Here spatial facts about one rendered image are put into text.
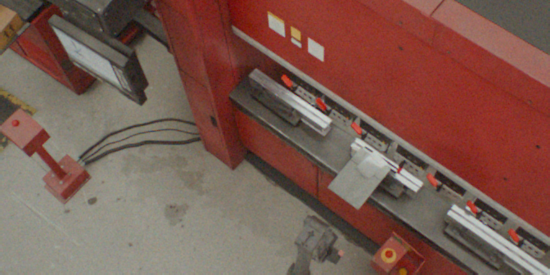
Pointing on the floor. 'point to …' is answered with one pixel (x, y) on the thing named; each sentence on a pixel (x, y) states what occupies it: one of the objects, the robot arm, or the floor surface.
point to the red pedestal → (77, 176)
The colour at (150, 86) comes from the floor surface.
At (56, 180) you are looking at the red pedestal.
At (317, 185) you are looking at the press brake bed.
